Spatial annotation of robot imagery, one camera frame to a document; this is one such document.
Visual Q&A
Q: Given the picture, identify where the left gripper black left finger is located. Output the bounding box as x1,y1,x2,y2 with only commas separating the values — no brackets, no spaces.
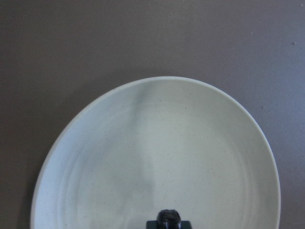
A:
146,220,160,229

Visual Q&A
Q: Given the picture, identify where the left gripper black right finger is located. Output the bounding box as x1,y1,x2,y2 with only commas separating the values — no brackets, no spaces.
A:
179,220,192,229

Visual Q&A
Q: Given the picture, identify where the cream round plate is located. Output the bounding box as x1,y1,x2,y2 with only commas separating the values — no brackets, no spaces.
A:
30,76,281,229

